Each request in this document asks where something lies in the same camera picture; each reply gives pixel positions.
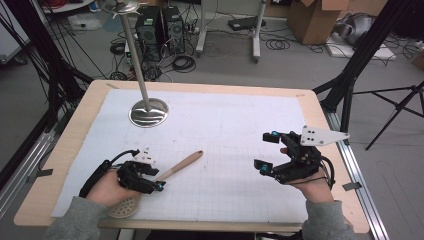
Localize person's right hand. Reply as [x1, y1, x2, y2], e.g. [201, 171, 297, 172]
[279, 148, 335, 205]

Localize white foam board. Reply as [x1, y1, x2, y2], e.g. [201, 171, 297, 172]
[325, 32, 398, 62]

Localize white rolling stand legs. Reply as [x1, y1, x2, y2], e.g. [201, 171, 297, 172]
[195, 0, 268, 64]

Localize black tripod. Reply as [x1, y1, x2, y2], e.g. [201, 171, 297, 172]
[352, 80, 424, 152]

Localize black computer tower green sticker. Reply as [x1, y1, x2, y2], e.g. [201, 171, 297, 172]
[134, 5, 165, 63]

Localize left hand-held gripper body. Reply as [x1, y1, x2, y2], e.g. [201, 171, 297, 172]
[116, 145, 158, 195]

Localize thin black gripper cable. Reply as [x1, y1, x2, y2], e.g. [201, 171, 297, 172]
[319, 154, 337, 192]

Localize aluminium rail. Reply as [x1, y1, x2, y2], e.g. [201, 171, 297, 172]
[0, 129, 57, 219]
[324, 109, 390, 240]

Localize white grid mat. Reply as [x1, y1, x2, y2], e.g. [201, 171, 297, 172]
[51, 88, 309, 224]

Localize slanted black frame post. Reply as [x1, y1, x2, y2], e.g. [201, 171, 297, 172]
[312, 0, 415, 135]

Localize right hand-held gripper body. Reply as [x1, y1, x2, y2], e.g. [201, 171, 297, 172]
[270, 124, 351, 185]

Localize metal stand with round base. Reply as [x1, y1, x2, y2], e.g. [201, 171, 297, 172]
[100, 0, 170, 129]

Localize grey tape piece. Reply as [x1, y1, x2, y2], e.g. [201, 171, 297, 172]
[34, 168, 55, 178]
[342, 181, 363, 192]

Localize open cardboard box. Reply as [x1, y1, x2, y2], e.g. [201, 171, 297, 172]
[287, 0, 390, 46]

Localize beige slotted spoon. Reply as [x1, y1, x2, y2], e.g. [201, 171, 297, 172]
[107, 150, 205, 220]

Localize flat black device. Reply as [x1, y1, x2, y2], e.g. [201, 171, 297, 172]
[227, 15, 268, 32]

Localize coiled black cable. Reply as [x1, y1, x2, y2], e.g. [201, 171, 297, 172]
[109, 42, 127, 57]
[171, 54, 197, 74]
[265, 38, 292, 52]

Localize person's left hand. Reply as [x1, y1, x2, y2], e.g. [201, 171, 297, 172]
[85, 169, 142, 208]

